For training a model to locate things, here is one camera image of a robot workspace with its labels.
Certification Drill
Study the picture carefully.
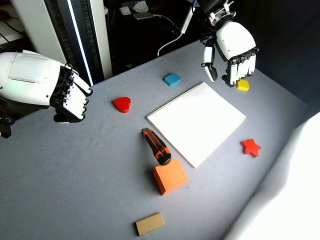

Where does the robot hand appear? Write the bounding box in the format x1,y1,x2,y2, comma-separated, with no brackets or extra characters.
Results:
200,21,260,88
0,51,94,124

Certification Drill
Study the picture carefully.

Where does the orange utility knife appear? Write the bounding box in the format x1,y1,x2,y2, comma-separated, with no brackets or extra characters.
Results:
141,127,172,166

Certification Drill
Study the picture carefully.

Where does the yellow block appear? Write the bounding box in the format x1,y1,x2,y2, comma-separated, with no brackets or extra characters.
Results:
235,79,251,92

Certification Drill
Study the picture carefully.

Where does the white power strip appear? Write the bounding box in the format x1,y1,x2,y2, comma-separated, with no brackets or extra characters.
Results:
180,0,200,35

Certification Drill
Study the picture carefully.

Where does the white and black column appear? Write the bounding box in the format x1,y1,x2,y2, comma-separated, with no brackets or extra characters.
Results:
9,0,113,87

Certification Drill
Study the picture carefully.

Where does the blue block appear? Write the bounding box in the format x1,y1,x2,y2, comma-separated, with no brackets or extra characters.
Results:
163,72,182,88

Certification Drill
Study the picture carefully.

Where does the white paper pad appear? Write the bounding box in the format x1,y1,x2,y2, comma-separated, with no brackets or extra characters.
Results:
145,81,247,169

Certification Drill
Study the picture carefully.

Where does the silver flat device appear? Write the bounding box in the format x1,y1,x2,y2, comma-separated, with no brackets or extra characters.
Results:
132,11,154,21

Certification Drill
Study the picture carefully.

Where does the red heart block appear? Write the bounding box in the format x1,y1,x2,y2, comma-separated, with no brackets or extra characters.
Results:
112,96,132,114

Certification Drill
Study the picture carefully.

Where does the grey table cloth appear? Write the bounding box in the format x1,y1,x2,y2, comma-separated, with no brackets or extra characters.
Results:
0,41,310,240

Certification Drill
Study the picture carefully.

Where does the white crumpled object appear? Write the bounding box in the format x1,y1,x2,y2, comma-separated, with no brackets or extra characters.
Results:
132,0,150,13

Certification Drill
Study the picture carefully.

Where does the red star block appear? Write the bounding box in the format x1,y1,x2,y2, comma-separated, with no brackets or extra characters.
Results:
240,138,262,158

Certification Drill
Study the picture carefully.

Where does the orange rectangular block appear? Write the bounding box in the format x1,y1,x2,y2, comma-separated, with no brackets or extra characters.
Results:
152,158,189,196

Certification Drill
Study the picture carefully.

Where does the tan rectangular block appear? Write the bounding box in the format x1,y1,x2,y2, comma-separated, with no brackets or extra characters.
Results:
135,212,166,237

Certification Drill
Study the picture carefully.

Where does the white cable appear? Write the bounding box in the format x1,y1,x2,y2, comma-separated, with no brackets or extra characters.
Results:
157,31,185,57

